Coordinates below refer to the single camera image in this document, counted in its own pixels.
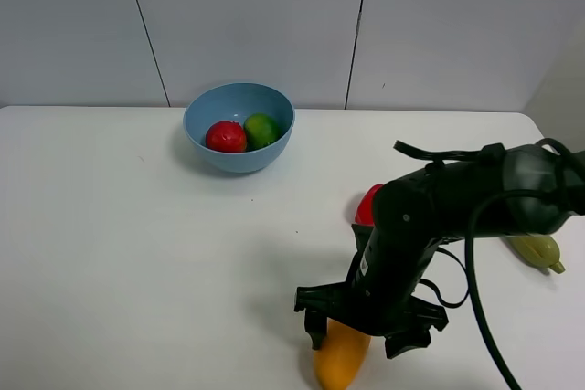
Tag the red bell pepper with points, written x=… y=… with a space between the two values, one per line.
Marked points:
x=364 y=211

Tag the blue plastic bowl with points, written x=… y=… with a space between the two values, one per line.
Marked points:
x=236 y=102

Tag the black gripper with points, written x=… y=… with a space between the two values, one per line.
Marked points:
x=376 y=296

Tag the yellow orange mango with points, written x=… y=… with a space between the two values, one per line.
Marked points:
x=338 y=361

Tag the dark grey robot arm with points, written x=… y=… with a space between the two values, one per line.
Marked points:
x=532 y=189

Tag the corn cob with husk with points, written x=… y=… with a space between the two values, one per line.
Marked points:
x=540 y=252

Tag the green lime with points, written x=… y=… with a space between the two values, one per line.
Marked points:
x=261 y=131

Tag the red tomato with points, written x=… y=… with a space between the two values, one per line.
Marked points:
x=226 y=137

